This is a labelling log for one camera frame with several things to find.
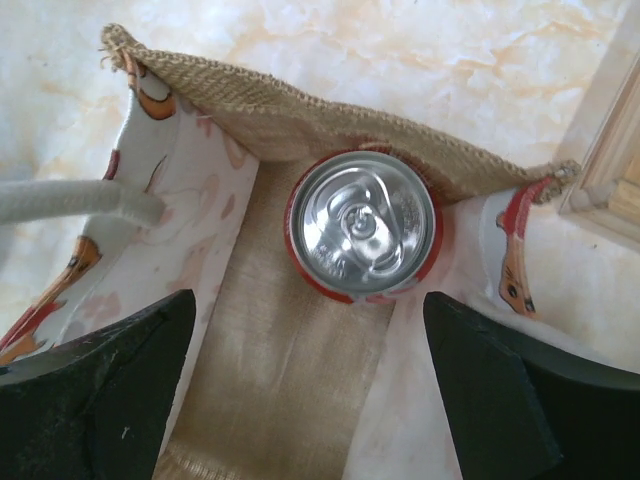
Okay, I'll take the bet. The wooden clothes rack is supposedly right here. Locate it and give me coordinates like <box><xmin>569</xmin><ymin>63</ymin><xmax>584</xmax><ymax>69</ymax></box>
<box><xmin>558</xmin><ymin>4</ymin><xmax>639</xmax><ymax>251</ymax></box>

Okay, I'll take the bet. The red soda can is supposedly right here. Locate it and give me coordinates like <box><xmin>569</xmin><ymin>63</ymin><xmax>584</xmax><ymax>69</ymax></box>
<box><xmin>283</xmin><ymin>145</ymin><xmax>444</xmax><ymax>304</ymax></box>

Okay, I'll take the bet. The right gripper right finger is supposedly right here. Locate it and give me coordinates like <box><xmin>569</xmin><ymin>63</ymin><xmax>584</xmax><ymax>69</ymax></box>
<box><xmin>423</xmin><ymin>292</ymin><xmax>639</xmax><ymax>479</ymax></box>

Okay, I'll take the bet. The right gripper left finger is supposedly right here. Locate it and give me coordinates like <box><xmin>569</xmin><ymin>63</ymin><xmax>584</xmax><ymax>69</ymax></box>
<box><xmin>1</xmin><ymin>290</ymin><xmax>196</xmax><ymax>479</ymax></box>

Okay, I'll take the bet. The burlap canvas tote bag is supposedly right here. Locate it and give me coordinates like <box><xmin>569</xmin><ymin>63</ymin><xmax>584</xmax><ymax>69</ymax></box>
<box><xmin>1</xmin><ymin>23</ymin><xmax>639</xmax><ymax>479</ymax></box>

